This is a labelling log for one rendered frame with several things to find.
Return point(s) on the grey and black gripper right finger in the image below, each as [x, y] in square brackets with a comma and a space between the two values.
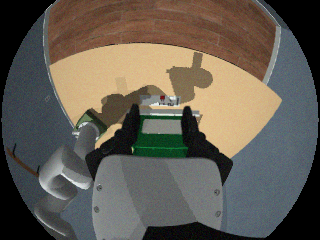
[198, 145]

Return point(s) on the green plastic bottle crate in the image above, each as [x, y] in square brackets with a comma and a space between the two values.
[158, 135]

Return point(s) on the white paper pick list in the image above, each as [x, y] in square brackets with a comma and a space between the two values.
[160, 100]

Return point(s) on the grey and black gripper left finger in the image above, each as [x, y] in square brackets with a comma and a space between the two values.
[122, 141]

